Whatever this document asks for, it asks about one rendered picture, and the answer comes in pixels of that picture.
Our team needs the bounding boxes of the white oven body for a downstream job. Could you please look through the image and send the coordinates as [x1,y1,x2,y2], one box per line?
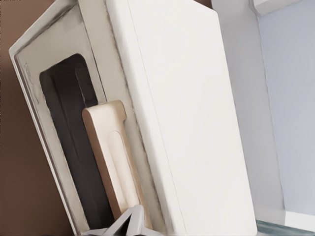
[105,0,259,236]

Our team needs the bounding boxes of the pale beige oven door handle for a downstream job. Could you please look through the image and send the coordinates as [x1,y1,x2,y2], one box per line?
[81,100,154,231]

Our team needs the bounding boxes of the white oven door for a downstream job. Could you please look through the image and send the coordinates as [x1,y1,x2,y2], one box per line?
[8,0,171,236]

